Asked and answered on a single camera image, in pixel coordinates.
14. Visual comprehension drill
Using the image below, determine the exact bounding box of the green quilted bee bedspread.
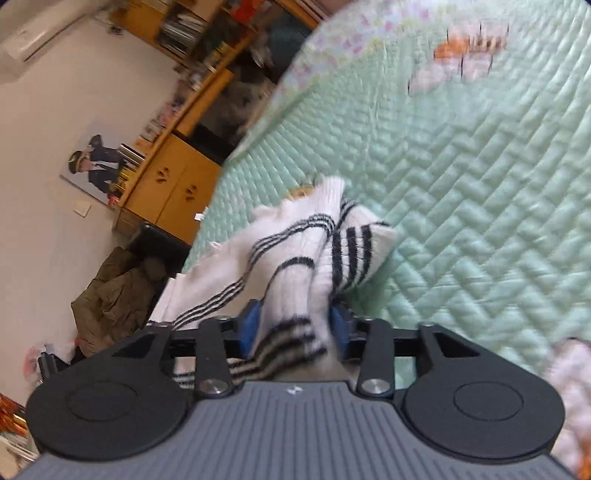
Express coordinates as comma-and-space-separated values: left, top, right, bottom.
182, 0, 591, 472

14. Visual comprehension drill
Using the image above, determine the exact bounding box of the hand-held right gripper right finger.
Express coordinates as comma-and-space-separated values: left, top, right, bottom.
327, 302, 482, 398

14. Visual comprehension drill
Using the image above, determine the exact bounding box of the olive jacket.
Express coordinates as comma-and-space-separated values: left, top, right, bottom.
71, 246, 167, 358

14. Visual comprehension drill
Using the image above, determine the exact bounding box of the white black-striped sweater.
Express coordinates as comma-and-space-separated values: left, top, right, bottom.
147, 176, 399, 391

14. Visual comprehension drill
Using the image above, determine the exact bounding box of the white air conditioner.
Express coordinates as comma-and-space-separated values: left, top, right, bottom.
0, 0, 105, 79

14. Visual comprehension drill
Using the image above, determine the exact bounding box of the yellow wooden drawer cabinet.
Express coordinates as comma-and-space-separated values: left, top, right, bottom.
113, 134, 222, 245

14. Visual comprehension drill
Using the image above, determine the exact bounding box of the wooden bookshelf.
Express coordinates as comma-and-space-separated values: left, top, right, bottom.
108, 0, 333, 93

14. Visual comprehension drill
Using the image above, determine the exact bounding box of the grey bag pile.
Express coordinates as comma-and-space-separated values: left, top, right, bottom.
196, 28, 305, 158

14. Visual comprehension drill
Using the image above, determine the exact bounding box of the wooden desk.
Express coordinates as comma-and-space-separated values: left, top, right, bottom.
139, 67, 236, 153

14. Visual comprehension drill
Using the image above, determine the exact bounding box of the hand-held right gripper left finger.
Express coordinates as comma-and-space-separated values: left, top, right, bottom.
111, 299, 262, 400

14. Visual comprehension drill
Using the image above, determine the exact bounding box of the row of books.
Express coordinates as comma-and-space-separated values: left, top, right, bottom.
105, 78, 195, 208

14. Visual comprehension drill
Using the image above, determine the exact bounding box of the wall poster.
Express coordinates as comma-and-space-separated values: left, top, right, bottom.
59, 122, 144, 206

